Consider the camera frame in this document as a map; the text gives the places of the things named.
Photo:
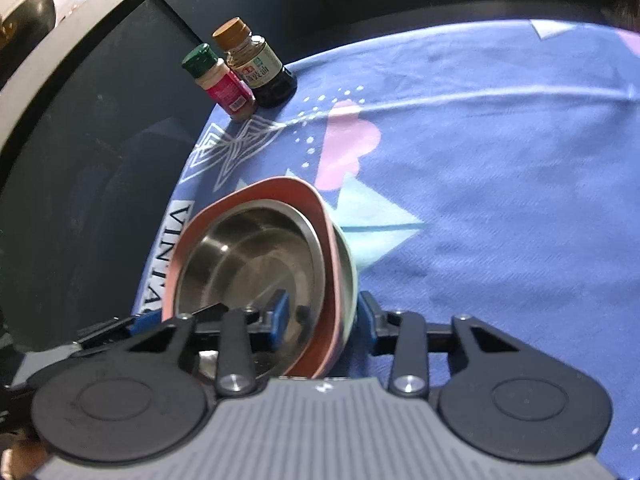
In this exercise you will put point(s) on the green cap spice jar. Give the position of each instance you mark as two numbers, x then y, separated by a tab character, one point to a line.
227	87

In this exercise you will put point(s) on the brown cap sauce bottle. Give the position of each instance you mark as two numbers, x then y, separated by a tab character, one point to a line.
260	67

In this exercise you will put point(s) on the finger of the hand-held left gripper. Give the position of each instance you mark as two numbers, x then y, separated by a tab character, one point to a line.
142	321
210	310

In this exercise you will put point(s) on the green round plate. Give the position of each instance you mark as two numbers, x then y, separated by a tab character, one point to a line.
350	280

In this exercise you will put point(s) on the blue printed tablecloth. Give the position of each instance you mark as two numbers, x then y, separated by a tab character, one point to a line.
475	185

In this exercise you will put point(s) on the stainless steel bowl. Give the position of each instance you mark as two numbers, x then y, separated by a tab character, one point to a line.
240	255

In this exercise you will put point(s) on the dark kitchen counter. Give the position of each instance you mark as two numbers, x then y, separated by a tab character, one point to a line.
100	160

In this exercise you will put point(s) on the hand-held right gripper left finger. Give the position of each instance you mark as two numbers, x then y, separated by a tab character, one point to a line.
280	320

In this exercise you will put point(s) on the black wok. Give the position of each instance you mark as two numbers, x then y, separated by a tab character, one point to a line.
30	15

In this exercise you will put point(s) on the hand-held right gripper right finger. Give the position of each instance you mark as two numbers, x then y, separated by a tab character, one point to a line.
366	320

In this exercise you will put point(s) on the pink square bowl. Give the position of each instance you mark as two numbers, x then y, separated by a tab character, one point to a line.
280	187

